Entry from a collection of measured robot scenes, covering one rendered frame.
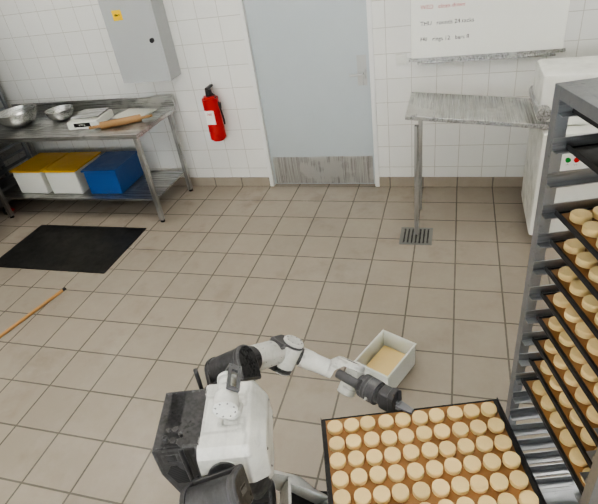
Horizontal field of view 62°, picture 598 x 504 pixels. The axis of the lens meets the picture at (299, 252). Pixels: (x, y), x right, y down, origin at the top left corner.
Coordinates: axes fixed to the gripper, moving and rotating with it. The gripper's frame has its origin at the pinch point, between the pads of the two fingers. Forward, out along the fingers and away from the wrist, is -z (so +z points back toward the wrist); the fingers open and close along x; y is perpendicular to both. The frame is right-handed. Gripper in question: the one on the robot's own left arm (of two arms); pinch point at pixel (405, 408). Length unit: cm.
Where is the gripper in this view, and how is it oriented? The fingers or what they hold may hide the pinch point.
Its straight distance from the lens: 182.8
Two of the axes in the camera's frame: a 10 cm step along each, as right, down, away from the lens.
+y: 6.7, -4.9, 5.6
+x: -1.4, -8.2, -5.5
